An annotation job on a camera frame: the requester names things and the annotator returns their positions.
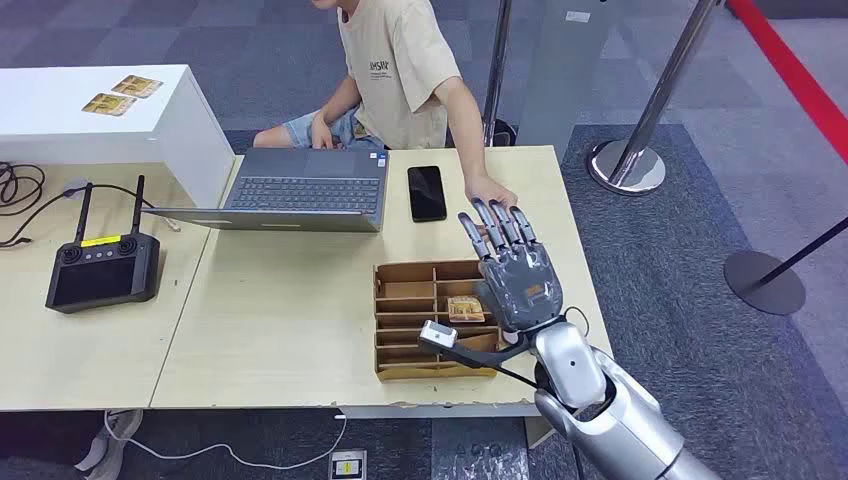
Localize person's left hand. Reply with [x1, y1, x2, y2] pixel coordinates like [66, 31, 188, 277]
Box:
[465, 174, 519, 217]

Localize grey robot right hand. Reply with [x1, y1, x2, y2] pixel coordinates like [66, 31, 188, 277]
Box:
[458, 197, 564, 334]

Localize person's right hand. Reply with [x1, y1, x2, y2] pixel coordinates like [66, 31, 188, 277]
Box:
[309, 112, 336, 151]

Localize gold patterned room key card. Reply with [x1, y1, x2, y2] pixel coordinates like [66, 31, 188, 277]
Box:
[447, 296, 487, 325]

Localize person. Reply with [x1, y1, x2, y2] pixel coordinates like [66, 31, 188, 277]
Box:
[251, 0, 519, 217]

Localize wooden compartment card organiser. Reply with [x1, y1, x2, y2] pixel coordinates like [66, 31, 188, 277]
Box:
[372, 259, 503, 383]

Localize grey open laptop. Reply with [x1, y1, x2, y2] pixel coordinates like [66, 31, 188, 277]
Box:
[140, 146, 391, 234]

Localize black smartphone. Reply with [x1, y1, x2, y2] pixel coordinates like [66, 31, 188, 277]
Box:
[406, 165, 448, 224]

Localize chrome stanchion with round base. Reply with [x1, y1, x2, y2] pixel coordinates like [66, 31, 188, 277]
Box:
[586, 0, 723, 197]

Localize black stanchion with flat base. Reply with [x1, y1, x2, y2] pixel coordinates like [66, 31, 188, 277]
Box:
[723, 215, 848, 317]

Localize metal floor socket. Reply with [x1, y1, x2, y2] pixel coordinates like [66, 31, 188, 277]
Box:
[329, 450, 368, 480]

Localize white box cabinet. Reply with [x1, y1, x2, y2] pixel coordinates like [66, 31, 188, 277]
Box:
[0, 64, 236, 210]

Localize black remote controller with antennas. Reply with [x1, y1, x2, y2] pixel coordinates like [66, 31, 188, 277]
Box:
[44, 174, 162, 315]

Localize red floor strip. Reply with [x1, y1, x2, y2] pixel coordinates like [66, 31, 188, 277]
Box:
[726, 0, 848, 166]

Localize bystander's white shoe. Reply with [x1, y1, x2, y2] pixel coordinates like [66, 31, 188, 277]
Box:
[74, 409, 144, 480]

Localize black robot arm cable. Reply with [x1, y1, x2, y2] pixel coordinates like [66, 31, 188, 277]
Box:
[457, 305, 592, 391]

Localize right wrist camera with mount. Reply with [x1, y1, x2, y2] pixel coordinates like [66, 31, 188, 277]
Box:
[418, 319, 535, 371]

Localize chrome post with dark base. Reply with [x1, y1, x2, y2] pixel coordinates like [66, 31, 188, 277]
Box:
[476, 0, 518, 148]

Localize coiled black cable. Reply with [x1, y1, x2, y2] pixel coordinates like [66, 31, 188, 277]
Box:
[0, 162, 46, 217]

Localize long black cable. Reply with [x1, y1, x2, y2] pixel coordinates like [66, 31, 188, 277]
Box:
[0, 183, 157, 250]

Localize white floor cable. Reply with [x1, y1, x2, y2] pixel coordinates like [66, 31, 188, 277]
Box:
[102, 410, 349, 472]

